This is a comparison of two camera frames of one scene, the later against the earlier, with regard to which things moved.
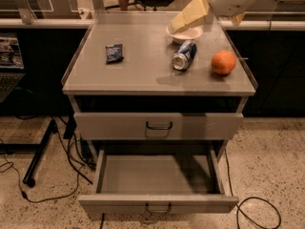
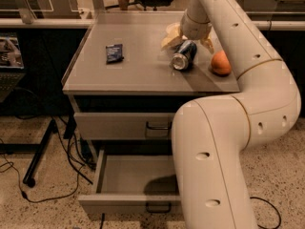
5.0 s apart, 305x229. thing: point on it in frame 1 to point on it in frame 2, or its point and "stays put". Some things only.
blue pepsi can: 184,54 stays put
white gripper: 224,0 to 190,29
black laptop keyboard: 8,82 stays put
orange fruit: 223,62 stays put
